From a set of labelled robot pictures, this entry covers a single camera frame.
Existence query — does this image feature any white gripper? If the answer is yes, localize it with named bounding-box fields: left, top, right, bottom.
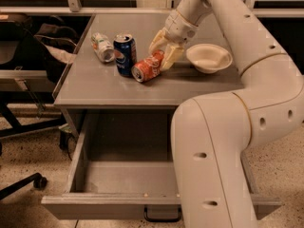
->
left=148, top=9, right=200, bottom=71

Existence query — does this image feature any red coke can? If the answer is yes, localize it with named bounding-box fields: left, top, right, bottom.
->
left=131, top=50, right=164, bottom=83

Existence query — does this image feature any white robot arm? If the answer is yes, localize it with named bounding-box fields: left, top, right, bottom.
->
left=149, top=0, right=304, bottom=228

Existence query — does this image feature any blue pepsi can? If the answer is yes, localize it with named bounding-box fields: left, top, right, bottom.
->
left=113, top=33, right=137, bottom=77

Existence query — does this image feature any silver green soda can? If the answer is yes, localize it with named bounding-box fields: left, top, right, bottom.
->
left=91, top=32, right=115, bottom=63

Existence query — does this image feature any open grey top drawer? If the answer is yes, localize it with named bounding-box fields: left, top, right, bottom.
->
left=42, top=110, right=281, bottom=221

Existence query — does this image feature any white bowl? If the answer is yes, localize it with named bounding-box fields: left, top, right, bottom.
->
left=186, top=44, right=233, bottom=74

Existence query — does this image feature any grey cabinet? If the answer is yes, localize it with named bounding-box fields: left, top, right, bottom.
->
left=55, top=13, right=242, bottom=135

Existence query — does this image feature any metal window railing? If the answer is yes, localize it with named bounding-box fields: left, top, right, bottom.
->
left=0, top=0, right=304, bottom=19

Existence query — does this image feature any dark bag with cloth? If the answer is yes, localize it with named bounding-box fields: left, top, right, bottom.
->
left=33, top=22, right=81, bottom=84

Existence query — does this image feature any black office chair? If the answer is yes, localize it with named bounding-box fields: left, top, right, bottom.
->
left=0, top=12, right=65, bottom=201

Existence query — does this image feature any black drawer handle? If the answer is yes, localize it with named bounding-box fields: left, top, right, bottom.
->
left=143, top=205, right=182, bottom=223

